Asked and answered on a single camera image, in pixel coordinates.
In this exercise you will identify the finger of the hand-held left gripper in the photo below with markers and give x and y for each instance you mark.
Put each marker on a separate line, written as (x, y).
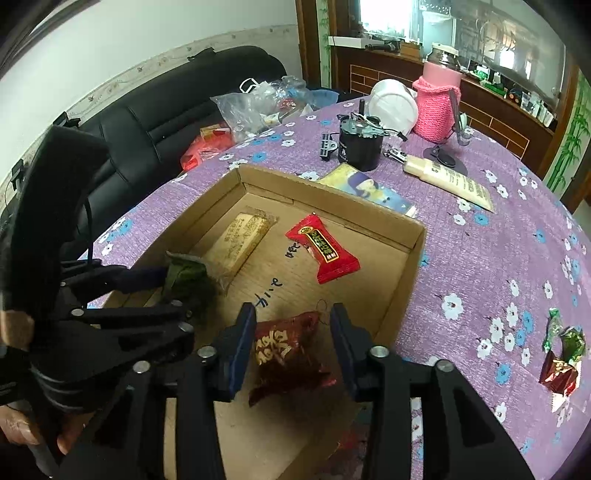
(138, 278)
(147, 318)

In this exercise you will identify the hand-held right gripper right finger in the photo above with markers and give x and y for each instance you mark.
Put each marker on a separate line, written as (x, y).
(342, 355)

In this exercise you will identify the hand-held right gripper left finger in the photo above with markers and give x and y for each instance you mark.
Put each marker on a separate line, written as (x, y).
(242, 350)

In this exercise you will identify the dark red snack packet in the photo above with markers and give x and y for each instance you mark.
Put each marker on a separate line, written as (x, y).
(286, 360)

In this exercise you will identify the cardboard box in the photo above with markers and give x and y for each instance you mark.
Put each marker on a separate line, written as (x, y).
(369, 286)

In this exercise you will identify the person's left hand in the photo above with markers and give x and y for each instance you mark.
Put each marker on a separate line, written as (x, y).
(18, 429)

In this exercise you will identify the bright red snack packet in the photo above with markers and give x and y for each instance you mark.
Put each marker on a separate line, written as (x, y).
(323, 249)

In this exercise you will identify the beige cracker packet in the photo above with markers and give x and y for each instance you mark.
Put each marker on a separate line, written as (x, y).
(240, 240)

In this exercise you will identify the red plastic bag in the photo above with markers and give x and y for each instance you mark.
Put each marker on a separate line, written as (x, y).
(203, 147)

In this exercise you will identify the black leather sofa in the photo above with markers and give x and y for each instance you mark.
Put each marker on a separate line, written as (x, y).
(161, 110)

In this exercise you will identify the purple floral tablecloth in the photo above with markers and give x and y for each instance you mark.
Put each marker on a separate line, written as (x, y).
(461, 258)

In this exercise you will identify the illustrated booklet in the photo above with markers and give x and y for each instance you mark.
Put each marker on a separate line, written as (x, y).
(364, 184)

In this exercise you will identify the clear plastic bag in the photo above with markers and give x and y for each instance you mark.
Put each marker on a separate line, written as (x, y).
(244, 110)

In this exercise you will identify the cream squeeze tube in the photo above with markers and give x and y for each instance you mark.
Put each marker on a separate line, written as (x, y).
(443, 177)

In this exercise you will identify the metal nail clippers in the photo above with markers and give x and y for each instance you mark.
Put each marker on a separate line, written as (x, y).
(395, 153)

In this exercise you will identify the black cylindrical motor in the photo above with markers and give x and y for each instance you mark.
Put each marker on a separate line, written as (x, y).
(360, 147)

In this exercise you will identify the green and white candy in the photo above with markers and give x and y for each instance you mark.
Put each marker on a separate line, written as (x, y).
(551, 327)

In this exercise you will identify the dark red foil candy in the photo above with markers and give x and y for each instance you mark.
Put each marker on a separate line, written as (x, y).
(558, 374)

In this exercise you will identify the green foil candy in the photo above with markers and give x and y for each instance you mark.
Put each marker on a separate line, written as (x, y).
(572, 344)

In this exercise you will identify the small pale cup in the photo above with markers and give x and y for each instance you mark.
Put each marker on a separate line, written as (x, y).
(466, 136)

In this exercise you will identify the white plastic bowl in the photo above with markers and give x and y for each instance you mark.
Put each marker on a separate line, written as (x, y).
(392, 104)

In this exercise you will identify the blue plastic bag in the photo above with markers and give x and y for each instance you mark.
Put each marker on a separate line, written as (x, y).
(323, 98)

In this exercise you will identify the pink knit covered jar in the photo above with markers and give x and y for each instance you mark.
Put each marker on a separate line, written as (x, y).
(434, 110)

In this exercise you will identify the wooden counter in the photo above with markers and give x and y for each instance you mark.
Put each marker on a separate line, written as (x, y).
(378, 69)

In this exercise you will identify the bamboo wall sticker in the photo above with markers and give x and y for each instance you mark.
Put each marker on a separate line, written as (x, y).
(570, 138)

